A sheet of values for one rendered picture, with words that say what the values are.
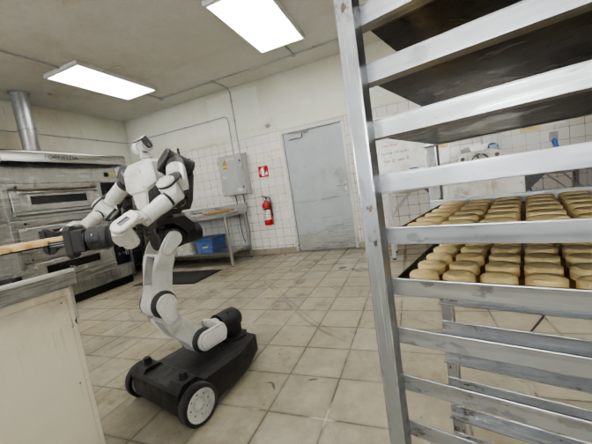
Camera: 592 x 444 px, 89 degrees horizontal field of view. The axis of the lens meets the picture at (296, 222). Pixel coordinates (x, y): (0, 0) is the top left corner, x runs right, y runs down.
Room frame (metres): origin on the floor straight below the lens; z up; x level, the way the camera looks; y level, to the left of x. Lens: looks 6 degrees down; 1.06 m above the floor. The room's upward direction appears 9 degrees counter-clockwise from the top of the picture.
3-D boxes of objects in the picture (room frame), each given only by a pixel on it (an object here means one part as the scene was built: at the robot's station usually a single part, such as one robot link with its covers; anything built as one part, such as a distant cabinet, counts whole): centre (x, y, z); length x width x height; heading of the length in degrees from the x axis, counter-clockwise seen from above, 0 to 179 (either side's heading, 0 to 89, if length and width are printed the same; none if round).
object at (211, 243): (5.34, 1.56, 0.36); 0.47 x 0.38 x 0.26; 160
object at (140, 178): (1.70, 0.71, 1.20); 0.34 x 0.30 x 0.36; 54
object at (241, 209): (5.45, 1.84, 0.49); 1.90 x 0.72 x 0.98; 68
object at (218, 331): (1.77, 0.66, 0.28); 0.21 x 0.20 x 0.13; 144
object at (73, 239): (1.13, 0.79, 1.00); 0.12 x 0.10 x 0.13; 99
